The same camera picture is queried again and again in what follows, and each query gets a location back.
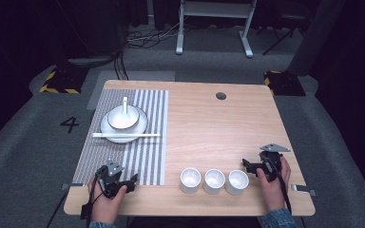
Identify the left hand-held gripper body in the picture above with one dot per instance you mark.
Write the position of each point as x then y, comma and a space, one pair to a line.
111, 177

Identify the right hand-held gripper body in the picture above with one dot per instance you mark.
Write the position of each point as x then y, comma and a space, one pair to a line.
271, 160

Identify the person's left hand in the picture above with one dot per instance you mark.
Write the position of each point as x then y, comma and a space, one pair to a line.
106, 205

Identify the person's right hand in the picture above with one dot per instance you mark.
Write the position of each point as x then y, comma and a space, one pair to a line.
274, 193

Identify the white cup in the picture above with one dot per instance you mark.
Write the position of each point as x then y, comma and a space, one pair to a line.
237, 186
214, 185
190, 183

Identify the grey striped placemat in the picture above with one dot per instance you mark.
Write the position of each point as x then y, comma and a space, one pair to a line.
152, 139

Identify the white round plate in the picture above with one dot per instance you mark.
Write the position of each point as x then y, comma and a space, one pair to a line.
107, 133

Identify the white chopstick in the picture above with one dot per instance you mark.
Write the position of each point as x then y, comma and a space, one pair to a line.
152, 134

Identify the white bowl with dark rim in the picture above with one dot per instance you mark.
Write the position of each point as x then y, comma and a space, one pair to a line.
120, 122

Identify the white ceramic spoon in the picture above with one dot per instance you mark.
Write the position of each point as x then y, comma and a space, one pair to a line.
125, 104

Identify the black base with yellow stripes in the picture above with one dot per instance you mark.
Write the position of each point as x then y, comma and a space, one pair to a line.
285, 84
65, 80

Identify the black tripod stand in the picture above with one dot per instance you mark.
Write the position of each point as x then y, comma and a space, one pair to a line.
282, 34

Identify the grey pillar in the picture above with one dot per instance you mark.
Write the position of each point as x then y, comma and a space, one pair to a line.
316, 34

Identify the metal table edge bracket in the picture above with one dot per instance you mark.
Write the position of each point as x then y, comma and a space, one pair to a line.
302, 189
72, 186

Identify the white metal desk frame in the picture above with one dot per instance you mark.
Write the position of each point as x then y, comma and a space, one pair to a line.
215, 9

